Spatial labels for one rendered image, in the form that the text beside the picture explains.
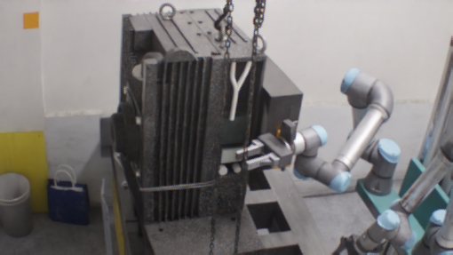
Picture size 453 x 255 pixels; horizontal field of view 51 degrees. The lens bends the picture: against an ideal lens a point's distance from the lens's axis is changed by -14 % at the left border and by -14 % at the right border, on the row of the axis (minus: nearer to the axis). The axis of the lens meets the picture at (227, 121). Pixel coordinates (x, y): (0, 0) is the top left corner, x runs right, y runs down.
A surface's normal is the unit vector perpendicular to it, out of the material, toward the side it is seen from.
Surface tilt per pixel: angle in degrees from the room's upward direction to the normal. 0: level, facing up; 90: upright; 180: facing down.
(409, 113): 90
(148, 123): 90
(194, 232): 0
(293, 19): 90
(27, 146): 87
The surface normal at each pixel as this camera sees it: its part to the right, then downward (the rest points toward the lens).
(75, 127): 0.24, 0.53
